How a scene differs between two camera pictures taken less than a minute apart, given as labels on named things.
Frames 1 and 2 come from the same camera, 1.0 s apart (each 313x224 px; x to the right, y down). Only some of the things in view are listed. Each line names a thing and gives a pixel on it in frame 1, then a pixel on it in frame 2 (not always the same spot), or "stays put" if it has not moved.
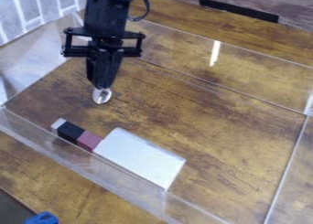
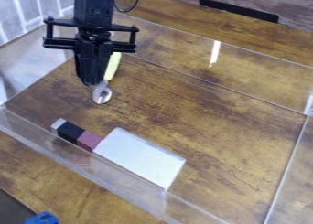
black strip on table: x=238 y=10 stays put
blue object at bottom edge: x=43 y=218 stays put
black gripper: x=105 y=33 → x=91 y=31
